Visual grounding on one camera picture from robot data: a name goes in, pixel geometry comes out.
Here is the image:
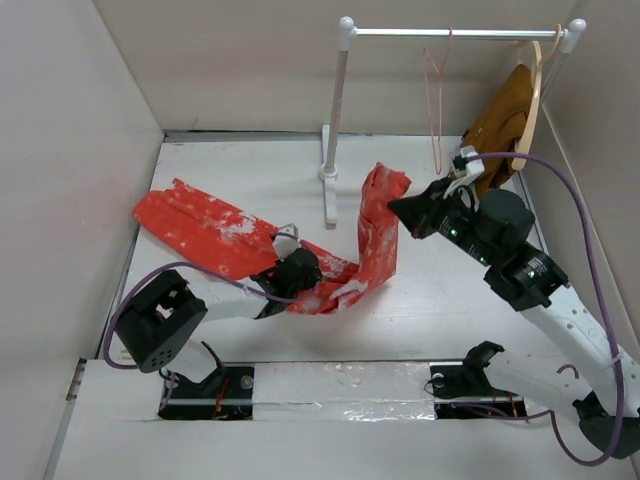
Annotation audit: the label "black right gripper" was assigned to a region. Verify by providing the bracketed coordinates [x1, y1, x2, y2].
[388, 176, 496, 267]

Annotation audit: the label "orange white tie-dye trousers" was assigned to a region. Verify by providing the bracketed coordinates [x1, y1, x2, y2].
[133, 163, 411, 315]

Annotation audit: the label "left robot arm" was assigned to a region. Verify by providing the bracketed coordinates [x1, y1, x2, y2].
[111, 247, 322, 399]

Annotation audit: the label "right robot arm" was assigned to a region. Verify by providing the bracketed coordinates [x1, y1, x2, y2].
[388, 179, 639, 459]

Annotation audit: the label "beige plastic hanger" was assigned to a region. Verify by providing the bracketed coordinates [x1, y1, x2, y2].
[514, 24, 564, 155]

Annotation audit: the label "white clothes rack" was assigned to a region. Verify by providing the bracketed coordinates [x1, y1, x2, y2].
[318, 16, 587, 229]

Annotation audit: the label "brown shorts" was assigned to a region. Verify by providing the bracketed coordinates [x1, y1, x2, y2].
[461, 64, 532, 198]

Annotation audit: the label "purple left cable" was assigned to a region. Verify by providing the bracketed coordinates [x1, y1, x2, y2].
[102, 229, 321, 370]

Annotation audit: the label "purple cable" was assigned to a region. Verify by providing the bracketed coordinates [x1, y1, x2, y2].
[102, 229, 321, 370]
[469, 152, 625, 467]

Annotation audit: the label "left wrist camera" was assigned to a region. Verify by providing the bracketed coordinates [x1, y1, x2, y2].
[271, 223, 301, 260]

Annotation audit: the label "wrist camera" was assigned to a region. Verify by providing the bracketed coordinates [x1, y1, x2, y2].
[271, 223, 301, 260]
[444, 146, 485, 198]

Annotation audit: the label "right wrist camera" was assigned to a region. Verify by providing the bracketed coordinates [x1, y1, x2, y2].
[444, 146, 485, 198]

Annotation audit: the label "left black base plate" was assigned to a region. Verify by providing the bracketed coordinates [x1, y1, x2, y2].
[158, 364, 255, 421]

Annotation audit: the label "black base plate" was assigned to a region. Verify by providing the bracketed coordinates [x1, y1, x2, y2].
[158, 364, 255, 421]
[423, 361, 527, 420]

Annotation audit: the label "pink wire hanger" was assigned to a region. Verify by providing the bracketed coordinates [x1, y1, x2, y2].
[422, 27, 453, 175]

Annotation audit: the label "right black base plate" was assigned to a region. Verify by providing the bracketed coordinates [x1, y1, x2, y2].
[423, 361, 527, 420]

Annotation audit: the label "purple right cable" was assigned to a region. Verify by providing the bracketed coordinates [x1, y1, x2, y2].
[469, 152, 625, 467]

